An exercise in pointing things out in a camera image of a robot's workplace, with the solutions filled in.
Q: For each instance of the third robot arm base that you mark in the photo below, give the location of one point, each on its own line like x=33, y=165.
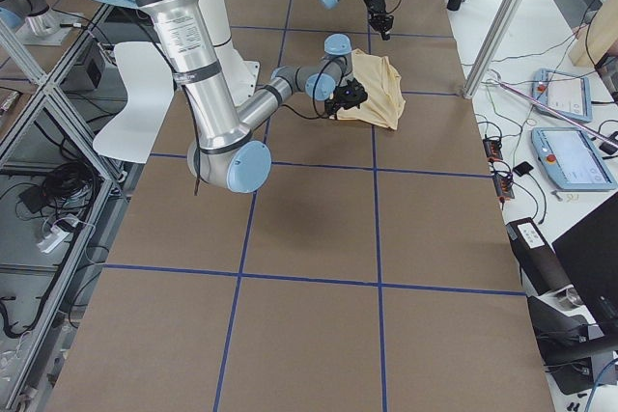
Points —
x=33, y=21

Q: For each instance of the near blue teach pendant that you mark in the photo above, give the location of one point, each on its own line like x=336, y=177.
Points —
x=571, y=160

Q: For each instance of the white chair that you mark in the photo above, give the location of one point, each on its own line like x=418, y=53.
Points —
x=131, y=134

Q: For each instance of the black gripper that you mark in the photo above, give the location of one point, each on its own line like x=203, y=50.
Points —
x=377, y=11
x=355, y=96

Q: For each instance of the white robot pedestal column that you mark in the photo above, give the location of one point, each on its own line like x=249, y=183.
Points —
x=241, y=75

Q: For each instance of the aluminium frame post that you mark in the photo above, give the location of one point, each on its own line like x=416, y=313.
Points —
x=493, y=39

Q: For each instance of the blue teach pendant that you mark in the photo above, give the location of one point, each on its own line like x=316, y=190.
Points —
x=571, y=160
x=567, y=93

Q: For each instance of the cream yellow long-sleeve shirt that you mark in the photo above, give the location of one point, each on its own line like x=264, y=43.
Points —
x=382, y=82

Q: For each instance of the metal stick green handle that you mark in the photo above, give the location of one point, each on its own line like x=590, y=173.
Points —
x=536, y=103

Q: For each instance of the far blue teach pendant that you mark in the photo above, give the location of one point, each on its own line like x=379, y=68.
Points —
x=567, y=93

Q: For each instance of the black monitor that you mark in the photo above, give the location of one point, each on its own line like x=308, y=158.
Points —
x=588, y=254

